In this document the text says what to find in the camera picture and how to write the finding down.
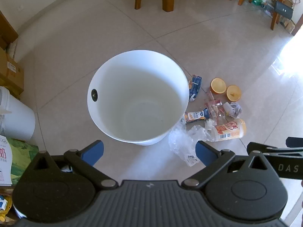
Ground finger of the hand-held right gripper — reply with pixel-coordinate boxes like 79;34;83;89
286;137;303;148
247;142;303;158

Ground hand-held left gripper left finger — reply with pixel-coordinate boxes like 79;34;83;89
31;140;119;190

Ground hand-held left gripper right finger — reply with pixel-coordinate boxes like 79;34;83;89
181;141;270;190

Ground clear plastic bag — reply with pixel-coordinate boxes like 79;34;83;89
169;123;216;167

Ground orange labelled paper cup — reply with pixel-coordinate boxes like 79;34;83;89
212;119;247;142

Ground red candy wrappers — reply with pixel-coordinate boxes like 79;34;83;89
204;91;225;120

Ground white plastic bucket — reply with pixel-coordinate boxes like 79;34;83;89
87;50;190;146

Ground orange half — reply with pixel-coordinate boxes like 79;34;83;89
210;78;226;94
226;85;242;102

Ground crumpled grey paper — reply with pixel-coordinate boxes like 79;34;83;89
228;102;242;119

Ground blue snack wrapper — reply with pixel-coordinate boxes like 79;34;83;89
188;75;202;102

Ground green printed box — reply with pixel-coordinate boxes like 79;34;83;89
7;138;39;185

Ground white lidded bucket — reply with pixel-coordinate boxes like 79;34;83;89
0;86;36;142

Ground white printed carton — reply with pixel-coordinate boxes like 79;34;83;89
0;135;13;186

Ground brown cardboard box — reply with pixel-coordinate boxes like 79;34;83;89
0;48;25;98

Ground wooden chair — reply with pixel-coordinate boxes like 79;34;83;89
238;0;295;31

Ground stack of papers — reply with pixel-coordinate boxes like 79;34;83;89
6;40;18;59

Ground black handbag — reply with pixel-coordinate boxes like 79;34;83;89
275;1;293;19

